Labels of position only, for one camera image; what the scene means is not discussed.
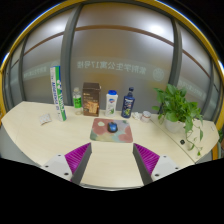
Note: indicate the white bottle blue cap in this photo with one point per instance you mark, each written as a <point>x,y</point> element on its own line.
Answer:
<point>111,104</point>

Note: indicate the brown carton box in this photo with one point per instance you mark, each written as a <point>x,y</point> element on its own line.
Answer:
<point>91,100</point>

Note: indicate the white green shuttlecock tube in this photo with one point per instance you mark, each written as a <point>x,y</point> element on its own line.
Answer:
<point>58,95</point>

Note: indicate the dark blue pump bottle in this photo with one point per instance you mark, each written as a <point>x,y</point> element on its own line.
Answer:
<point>128,105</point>

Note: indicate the green plant in white pot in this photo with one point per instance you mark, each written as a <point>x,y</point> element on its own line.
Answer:
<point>175,111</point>

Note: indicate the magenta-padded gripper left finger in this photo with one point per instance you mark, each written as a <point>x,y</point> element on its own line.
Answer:
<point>76,159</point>

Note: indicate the crumpled white paper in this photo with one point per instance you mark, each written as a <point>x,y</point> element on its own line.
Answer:
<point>136,116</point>

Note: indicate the black round desk grommet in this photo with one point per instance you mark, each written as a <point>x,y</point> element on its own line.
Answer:
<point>182,141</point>

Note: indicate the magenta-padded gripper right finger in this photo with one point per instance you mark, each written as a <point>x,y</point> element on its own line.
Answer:
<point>148,159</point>

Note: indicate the floral pastel mouse pad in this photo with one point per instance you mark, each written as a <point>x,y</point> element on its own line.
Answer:
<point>100,135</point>

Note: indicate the clear bottle green label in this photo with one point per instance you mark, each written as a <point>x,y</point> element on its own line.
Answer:
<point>77,101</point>

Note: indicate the blue computer mouse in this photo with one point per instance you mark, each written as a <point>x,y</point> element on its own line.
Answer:
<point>112,127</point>

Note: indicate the small white packet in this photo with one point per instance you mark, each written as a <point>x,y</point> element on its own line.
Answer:
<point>45,119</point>

